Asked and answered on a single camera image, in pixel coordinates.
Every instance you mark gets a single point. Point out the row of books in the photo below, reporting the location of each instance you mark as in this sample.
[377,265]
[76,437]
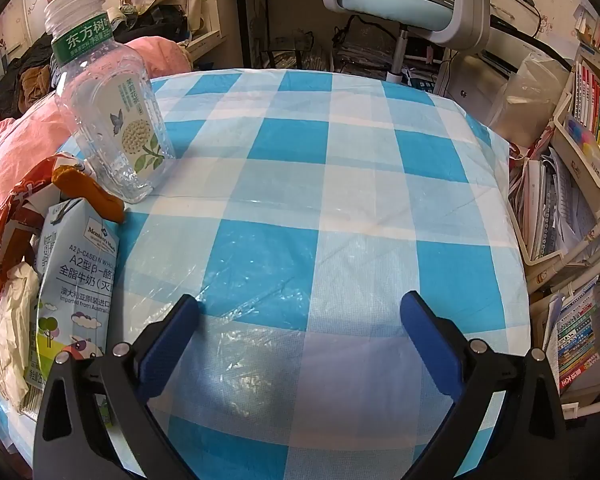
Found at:
[590,105]

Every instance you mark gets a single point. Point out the stack of workbooks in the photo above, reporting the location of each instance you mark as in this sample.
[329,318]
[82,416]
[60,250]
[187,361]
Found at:
[577,340]

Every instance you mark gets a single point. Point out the milk carton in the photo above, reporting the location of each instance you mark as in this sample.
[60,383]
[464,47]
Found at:
[75,270]

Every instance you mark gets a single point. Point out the red snack wrapper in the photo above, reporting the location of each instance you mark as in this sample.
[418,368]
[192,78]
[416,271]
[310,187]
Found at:
[15,220]

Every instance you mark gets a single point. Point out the pink blanket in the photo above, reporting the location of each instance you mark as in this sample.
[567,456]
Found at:
[10,160]

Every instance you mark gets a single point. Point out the black framed picture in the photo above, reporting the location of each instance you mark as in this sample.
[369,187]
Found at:
[252,25]

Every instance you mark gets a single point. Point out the translucent plastic bag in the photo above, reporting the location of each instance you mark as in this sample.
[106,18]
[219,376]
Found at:
[530,100]

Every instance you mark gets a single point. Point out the orange peel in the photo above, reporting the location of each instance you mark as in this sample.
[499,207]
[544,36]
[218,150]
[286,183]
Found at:
[100,200]

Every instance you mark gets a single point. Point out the grey and blue desk chair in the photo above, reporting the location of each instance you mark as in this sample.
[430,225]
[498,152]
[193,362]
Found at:
[380,2]

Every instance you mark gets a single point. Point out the white rack with book row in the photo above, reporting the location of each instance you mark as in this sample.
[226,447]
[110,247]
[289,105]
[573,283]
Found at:
[580,170]

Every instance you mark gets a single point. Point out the pile of papers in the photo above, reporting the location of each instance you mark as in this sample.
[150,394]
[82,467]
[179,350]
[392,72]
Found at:
[555,210]

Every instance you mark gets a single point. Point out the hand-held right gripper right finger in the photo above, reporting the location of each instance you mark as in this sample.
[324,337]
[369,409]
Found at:
[430,345]

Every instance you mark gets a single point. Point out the brown garment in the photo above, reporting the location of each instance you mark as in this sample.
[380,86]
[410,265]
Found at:
[35,85]

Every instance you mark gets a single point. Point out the blue checkered tablecloth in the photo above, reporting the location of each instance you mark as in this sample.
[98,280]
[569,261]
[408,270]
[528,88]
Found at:
[305,210]

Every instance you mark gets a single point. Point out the clear plastic bottle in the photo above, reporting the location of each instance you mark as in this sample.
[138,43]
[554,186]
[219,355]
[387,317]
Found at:
[115,125]

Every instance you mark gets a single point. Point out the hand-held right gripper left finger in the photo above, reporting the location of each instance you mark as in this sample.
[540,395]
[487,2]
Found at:
[167,345]

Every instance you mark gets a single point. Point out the white tissue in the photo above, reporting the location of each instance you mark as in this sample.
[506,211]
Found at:
[12,320]

